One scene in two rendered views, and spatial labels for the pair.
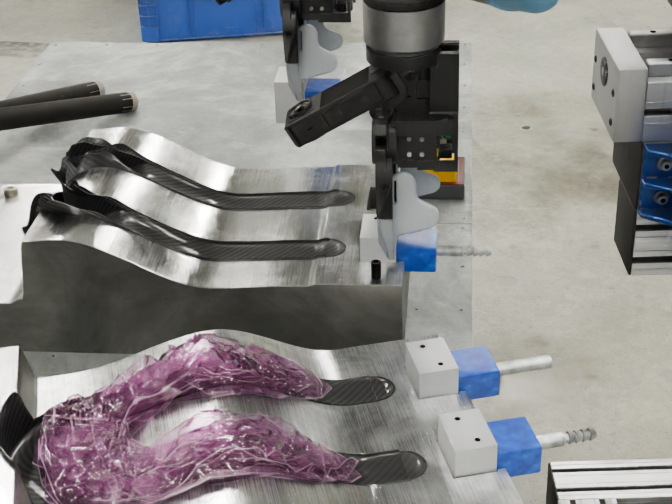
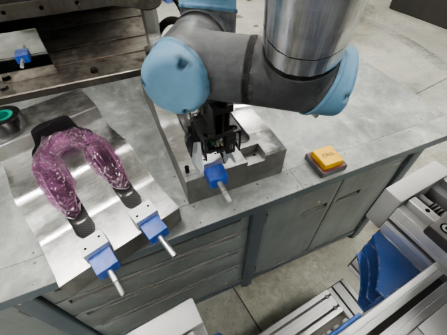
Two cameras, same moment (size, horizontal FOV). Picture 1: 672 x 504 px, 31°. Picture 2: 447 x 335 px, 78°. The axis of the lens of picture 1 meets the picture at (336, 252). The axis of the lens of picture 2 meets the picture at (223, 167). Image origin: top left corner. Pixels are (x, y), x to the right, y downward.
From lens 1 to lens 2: 1.00 m
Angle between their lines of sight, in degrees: 48
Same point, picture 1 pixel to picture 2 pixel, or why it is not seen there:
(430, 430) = (110, 230)
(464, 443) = (81, 244)
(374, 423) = (110, 210)
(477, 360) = (153, 228)
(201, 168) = not seen: hidden behind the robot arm
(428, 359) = (138, 211)
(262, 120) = not seen: hidden behind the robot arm
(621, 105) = (377, 205)
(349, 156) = (322, 131)
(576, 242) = not seen: outside the picture
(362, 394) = (132, 199)
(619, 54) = (408, 181)
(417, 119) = (199, 126)
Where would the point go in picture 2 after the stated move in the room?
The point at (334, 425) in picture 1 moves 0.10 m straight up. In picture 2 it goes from (102, 199) to (85, 169)
